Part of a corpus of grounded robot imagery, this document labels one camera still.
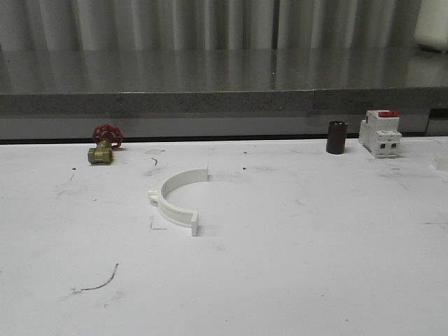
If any white half pipe clamp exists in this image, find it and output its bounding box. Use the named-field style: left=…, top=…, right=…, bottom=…
left=148, top=166, right=209, bottom=237

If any white container on counter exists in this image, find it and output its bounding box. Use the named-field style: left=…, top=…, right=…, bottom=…
left=414, top=0, right=448, bottom=52

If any white circuit breaker red switch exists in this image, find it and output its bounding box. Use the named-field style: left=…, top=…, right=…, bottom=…
left=358, top=110, right=402, bottom=158

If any dark brown pipe coupling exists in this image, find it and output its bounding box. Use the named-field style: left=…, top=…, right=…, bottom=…
left=326, top=121, right=348, bottom=155

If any white pleated curtain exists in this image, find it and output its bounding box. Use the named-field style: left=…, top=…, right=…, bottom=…
left=1, top=1, right=421, bottom=52

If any brass valve red handwheel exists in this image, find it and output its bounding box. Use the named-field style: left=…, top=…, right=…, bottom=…
left=87, top=124, right=124, bottom=165

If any grey stone counter slab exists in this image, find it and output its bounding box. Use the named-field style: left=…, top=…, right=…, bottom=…
left=1, top=47, right=447, bottom=143

